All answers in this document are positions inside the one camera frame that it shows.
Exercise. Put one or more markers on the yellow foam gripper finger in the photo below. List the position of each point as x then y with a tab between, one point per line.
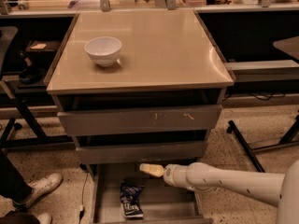
152	169

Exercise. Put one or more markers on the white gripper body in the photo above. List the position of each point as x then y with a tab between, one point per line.
171	174

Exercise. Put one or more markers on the blue chip bag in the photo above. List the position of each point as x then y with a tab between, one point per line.
129	198

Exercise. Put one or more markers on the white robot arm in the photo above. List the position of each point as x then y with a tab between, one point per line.
279	190

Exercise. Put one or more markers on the grey middle drawer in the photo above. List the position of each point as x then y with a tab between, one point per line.
142	152

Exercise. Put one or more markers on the grey drawer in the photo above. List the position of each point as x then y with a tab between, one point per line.
161	204
142	152
140	120

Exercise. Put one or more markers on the grey bottom drawer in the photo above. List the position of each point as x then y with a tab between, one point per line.
161	204

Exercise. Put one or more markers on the grey top drawer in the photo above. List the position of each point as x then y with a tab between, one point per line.
140	120

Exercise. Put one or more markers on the grey drawer cabinet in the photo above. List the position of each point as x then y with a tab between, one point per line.
167	60

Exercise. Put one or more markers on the black wheeled stand base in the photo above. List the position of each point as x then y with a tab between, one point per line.
289	139

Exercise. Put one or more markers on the white shoe lower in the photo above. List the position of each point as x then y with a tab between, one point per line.
44	218

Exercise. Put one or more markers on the white ceramic bowl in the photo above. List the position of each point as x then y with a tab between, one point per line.
104	50

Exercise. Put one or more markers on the black box on shelf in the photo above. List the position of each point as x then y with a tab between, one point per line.
42	49

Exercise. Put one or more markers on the black desk leg frame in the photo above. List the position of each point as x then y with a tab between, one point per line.
23	97

